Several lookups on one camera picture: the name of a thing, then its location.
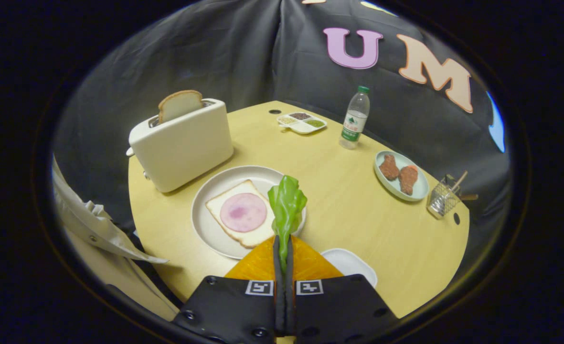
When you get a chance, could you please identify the bread slice with ham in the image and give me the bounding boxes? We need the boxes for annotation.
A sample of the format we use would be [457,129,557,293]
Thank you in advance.
[205,180,277,249]

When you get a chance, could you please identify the bread slice in toaster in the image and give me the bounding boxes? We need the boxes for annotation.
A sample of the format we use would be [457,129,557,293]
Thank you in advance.
[158,90,204,125]

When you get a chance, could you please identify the black backdrop cloth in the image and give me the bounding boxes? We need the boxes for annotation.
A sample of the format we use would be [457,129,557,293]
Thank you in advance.
[53,0,511,249]

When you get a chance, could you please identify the white divided seasoning tray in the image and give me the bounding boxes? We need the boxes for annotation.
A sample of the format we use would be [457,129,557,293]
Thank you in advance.
[277,112,328,135]

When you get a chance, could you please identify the small white dish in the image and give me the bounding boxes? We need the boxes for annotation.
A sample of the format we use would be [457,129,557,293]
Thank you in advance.
[321,248,378,288]

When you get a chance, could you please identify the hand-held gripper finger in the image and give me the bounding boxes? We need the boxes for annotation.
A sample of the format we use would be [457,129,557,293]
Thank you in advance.
[172,235,285,344]
[284,235,399,344]

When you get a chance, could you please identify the round beige plate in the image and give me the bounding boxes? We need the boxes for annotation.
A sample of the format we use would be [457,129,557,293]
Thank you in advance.
[191,165,307,260]

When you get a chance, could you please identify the clear water bottle green cap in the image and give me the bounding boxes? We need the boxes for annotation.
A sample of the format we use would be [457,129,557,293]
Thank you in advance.
[339,86,371,150]

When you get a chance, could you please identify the small wire basket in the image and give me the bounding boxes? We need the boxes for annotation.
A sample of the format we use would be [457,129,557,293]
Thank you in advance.
[426,174,461,219]

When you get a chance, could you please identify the pink ham slice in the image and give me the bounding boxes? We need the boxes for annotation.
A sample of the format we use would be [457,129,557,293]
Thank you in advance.
[220,193,267,233]

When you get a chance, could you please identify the white toaster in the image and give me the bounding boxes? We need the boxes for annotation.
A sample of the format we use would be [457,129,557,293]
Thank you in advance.
[126,98,234,194]

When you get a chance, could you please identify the person's white coat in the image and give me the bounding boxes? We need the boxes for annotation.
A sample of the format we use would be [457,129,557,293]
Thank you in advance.
[52,155,180,322]

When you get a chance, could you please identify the light blue plate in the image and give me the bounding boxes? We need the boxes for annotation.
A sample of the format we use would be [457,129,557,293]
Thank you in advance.
[374,151,429,202]

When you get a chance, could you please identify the brown meat piece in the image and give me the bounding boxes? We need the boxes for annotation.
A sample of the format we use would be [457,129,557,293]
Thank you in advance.
[399,165,419,195]
[379,154,401,181]

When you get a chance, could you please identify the green lettuce leaf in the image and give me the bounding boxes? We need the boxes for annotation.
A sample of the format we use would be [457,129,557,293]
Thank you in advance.
[267,175,308,273]

